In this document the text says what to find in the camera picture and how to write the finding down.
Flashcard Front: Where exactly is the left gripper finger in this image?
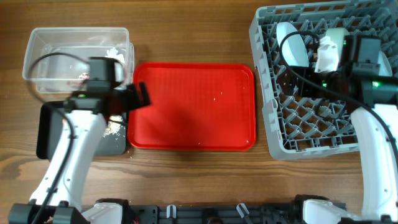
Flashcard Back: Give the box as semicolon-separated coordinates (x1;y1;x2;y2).
126;83;140;101
139;82;151;106

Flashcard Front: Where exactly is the rice with peanut shells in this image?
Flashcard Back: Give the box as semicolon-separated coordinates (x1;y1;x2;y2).
103;121;122;138

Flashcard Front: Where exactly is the red snack wrapper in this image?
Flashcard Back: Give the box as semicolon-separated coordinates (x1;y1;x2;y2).
78;73;90;80

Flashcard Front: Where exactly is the white tissue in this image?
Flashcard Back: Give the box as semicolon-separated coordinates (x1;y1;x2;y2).
106;47;125;65

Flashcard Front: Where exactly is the green small bowl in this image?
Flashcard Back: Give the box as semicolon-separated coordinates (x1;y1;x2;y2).
325;28;349;47

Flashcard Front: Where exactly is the light blue plate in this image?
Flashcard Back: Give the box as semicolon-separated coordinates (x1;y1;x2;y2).
276;22;309;67

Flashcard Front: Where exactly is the light blue bowl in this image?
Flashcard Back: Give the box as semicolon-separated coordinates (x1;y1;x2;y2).
377;51;392;77

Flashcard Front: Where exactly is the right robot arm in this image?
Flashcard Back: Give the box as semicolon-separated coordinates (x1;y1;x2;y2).
279;31;397;223

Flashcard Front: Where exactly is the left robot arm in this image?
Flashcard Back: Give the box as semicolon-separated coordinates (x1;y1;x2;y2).
8;57;150;223

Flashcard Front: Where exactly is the grey dishwasher rack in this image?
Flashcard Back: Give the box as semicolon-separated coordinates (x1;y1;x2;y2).
249;1;397;160

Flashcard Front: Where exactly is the black plastic tray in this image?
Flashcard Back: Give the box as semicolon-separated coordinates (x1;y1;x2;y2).
36;101;126;159

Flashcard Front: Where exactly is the red serving tray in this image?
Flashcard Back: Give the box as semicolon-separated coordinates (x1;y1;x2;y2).
127;62;256;151

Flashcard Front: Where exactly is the clear plastic bin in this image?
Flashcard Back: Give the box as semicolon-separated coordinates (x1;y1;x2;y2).
22;27;134;94

